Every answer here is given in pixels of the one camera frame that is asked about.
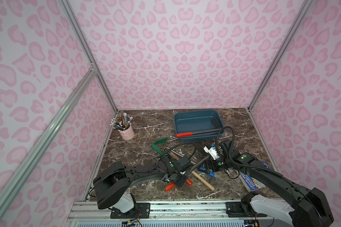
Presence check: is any blue printed booklet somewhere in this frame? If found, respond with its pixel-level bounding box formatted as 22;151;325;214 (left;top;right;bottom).
239;173;266;192

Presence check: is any pens bundle in cup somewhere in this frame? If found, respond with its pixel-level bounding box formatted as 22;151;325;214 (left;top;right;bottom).
110;112;133;131

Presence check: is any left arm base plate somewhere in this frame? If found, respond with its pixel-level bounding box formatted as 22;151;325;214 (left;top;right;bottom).
110;202;151;219

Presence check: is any pink pen cup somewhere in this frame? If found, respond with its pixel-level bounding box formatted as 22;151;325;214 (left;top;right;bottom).
119;125;135;141

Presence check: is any aluminium front rail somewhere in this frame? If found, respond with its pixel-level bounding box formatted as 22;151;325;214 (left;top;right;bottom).
65;200;277;227

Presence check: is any blue handled metal tool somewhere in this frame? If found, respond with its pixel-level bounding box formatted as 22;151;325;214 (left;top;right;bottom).
170;149;215;177

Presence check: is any green handled garden tool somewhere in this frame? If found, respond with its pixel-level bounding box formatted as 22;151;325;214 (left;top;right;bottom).
151;138;193;187

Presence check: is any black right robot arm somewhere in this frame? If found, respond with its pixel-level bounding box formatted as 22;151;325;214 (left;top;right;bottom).
201;141;334;227

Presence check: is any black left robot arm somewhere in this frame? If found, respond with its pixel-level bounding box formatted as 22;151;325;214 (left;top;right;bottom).
93;157;196;215

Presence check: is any teal plastic storage box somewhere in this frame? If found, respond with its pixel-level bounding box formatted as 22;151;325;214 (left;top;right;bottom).
174;109;224;142

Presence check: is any left aluminium frame strut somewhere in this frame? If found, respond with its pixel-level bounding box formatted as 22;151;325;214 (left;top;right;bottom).
0;68;97;221

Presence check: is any wooden handled tool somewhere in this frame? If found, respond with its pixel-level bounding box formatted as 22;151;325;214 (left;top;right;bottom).
170;152;215;191

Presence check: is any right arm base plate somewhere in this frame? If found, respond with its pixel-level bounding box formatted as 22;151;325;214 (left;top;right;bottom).
225;201;267;218

